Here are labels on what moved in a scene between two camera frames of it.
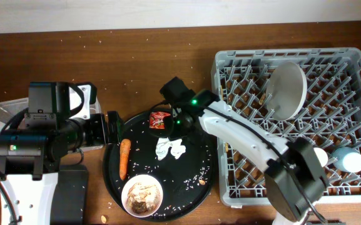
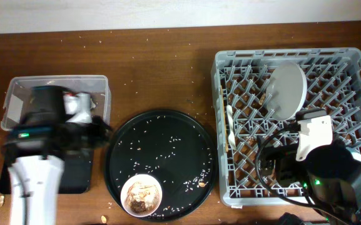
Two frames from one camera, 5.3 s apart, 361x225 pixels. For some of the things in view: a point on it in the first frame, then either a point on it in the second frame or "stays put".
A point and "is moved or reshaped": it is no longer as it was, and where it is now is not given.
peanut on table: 103,219 stays put
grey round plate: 286,90 stays put
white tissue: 163,145 is moved or reshaped
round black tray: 185,166 stays put
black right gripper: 171,132 -> 284,154
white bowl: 141,195 stays put
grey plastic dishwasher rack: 331,95 stays put
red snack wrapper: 156,119 is moved or reshaped
